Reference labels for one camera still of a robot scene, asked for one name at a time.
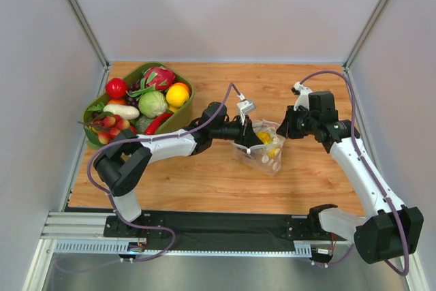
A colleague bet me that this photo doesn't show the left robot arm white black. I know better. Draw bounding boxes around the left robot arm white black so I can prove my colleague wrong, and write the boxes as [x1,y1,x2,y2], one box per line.
[92,99,262,224]

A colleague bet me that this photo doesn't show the fake red cherry bunch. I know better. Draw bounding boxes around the fake red cherry bunch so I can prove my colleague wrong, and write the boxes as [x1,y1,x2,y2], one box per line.
[89,114,136,147]

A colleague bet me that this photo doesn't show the fake white radish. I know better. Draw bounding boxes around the fake white radish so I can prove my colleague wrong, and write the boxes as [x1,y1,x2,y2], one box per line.
[103,104,140,120]

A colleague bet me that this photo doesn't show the fake red apple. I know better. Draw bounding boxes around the fake red apple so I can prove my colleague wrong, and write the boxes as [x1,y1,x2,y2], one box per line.
[105,78,128,99]

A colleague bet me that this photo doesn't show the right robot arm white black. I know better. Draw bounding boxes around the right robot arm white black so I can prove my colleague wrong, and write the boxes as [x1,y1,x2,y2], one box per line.
[277,87,424,264]

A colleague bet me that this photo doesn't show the fake broccoli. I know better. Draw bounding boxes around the fake broccoli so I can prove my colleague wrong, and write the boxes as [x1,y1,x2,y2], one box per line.
[135,115,154,134]

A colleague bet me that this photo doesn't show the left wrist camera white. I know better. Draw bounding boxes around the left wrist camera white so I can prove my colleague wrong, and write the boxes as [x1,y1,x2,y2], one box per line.
[237,99,256,125]

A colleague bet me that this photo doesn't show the fake yellow lemon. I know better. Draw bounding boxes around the fake yellow lemon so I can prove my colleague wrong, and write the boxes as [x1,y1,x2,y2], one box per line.
[166,85,189,108]

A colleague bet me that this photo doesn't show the fake yellow banana bunch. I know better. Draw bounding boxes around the fake yellow banana bunch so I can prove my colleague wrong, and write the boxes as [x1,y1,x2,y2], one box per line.
[256,131,277,158]

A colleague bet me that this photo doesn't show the fake dark grapes in bin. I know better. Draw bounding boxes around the fake dark grapes in bin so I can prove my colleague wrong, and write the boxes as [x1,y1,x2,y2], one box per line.
[125,80,140,107]

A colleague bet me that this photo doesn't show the fake red chili pepper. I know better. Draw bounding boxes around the fake red chili pepper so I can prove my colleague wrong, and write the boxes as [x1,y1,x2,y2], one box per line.
[144,112,173,135]

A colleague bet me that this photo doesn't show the fake small orange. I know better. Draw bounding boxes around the fake small orange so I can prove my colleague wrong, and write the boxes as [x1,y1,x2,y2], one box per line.
[108,98,127,106]

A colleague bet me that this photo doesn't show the fake green cabbage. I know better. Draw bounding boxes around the fake green cabbage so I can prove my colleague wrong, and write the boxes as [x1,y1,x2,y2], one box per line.
[138,91,168,119]

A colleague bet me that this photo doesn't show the clear zip top bag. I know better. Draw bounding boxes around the clear zip top bag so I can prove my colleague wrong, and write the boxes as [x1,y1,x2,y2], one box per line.
[232,120,285,176]

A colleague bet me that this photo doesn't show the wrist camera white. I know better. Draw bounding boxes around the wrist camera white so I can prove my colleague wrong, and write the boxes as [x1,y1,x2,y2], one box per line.
[237,99,256,125]
[292,82,312,111]

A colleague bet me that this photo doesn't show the black base mat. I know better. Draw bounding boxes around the black base mat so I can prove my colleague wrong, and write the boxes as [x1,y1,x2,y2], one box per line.
[134,211,333,252]

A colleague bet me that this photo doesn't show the fake orange persimmon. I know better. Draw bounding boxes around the fake orange persimmon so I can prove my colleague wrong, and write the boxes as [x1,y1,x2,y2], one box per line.
[172,82,191,93]

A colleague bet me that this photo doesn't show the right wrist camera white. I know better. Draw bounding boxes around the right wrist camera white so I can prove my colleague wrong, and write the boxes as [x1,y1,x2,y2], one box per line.
[292,82,312,111]

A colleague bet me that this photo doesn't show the fake pink dragon fruit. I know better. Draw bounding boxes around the fake pink dragon fruit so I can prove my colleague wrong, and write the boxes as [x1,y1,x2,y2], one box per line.
[143,66,176,91]

